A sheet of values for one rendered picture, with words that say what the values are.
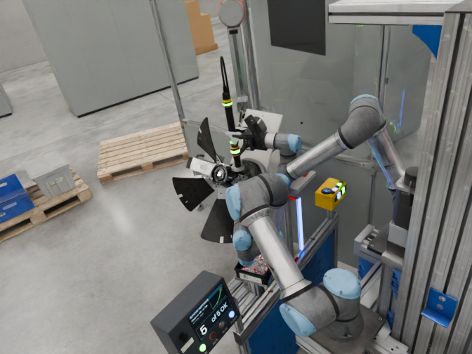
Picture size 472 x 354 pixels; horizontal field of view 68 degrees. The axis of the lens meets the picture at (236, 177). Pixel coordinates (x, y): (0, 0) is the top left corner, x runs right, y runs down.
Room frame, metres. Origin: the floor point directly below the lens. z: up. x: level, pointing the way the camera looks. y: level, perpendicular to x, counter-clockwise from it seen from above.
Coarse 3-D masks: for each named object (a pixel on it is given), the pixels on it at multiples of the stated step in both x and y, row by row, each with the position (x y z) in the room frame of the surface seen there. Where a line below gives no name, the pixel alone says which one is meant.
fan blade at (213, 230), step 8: (216, 200) 1.49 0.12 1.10; (224, 200) 1.49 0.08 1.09; (216, 208) 1.47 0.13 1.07; (224, 208) 1.46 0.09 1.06; (216, 216) 1.44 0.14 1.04; (224, 216) 1.43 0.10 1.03; (208, 224) 1.42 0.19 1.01; (216, 224) 1.41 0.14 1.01; (224, 224) 1.41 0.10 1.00; (208, 232) 1.39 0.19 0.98; (216, 232) 1.39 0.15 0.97; (224, 232) 1.38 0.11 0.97; (232, 232) 1.38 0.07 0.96; (208, 240) 1.37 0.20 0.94; (216, 240) 1.36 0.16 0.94; (224, 240) 1.36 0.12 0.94
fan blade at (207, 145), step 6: (204, 120) 1.83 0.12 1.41; (204, 126) 1.81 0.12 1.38; (198, 132) 1.88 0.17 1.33; (204, 132) 1.80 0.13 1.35; (198, 138) 1.88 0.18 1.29; (204, 138) 1.80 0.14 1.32; (210, 138) 1.73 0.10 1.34; (198, 144) 1.89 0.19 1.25; (204, 144) 1.81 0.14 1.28; (210, 144) 1.73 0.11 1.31; (204, 150) 1.83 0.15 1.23; (210, 150) 1.74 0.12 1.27; (210, 156) 1.77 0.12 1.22
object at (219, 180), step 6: (216, 168) 1.59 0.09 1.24; (222, 168) 1.57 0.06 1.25; (228, 168) 1.55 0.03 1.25; (216, 174) 1.56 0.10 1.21; (222, 174) 1.55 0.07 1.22; (228, 174) 1.52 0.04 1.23; (234, 174) 1.55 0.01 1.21; (240, 174) 1.58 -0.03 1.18; (216, 180) 1.55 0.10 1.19; (222, 180) 1.52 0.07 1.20; (228, 180) 1.51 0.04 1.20; (228, 186) 1.54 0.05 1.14
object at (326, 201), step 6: (330, 180) 1.53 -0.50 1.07; (336, 180) 1.52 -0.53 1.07; (324, 186) 1.49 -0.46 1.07; (330, 186) 1.48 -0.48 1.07; (342, 186) 1.46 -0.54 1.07; (318, 192) 1.44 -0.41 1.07; (336, 192) 1.42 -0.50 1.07; (318, 198) 1.44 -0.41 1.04; (324, 198) 1.41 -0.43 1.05; (330, 198) 1.39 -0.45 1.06; (342, 198) 1.47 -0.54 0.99; (318, 204) 1.44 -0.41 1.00; (324, 204) 1.41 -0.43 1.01; (330, 204) 1.39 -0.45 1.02; (336, 204) 1.42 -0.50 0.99; (330, 210) 1.39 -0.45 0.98
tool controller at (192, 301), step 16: (208, 272) 0.89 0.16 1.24; (192, 288) 0.82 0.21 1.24; (208, 288) 0.80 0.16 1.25; (224, 288) 0.82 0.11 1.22; (176, 304) 0.77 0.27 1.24; (192, 304) 0.74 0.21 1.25; (208, 304) 0.76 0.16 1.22; (224, 304) 0.79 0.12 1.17; (160, 320) 0.72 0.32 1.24; (176, 320) 0.70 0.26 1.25; (192, 320) 0.71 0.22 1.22; (208, 320) 0.73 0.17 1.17; (224, 320) 0.76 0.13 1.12; (160, 336) 0.70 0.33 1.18; (176, 336) 0.66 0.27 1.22; (192, 336) 0.68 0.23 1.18; (208, 336) 0.71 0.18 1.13; (176, 352) 0.65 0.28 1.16; (192, 352) 0.66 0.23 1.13; (208, 352) 0.68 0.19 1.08
